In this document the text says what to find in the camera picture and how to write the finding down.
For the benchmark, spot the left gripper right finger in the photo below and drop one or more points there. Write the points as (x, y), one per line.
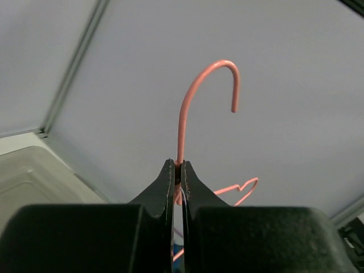
(223, 238)

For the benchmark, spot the blue plaid shirt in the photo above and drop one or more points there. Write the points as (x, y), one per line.
(178, 265)

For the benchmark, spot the pink wire hanger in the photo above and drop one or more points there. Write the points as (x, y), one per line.
(186, 114)

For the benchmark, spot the clear plastic bin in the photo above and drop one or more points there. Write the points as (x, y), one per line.
(32, 175)

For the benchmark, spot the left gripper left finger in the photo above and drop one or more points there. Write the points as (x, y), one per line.
(132, 237)

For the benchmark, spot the right aluminium frame post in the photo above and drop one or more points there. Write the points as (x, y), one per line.
(70, 73)

